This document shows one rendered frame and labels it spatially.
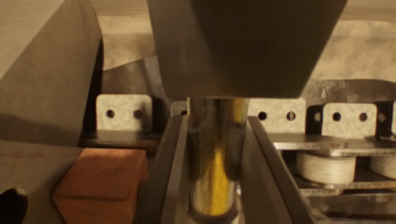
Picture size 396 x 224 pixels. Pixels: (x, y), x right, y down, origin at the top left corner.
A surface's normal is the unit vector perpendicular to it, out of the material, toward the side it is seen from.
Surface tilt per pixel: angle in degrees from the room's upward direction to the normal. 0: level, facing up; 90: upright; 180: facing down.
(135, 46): 34
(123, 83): 0
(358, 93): 0
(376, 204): 0
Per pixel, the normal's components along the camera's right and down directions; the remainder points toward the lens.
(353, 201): -0.03, 0.08
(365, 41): -0.03, 0.80
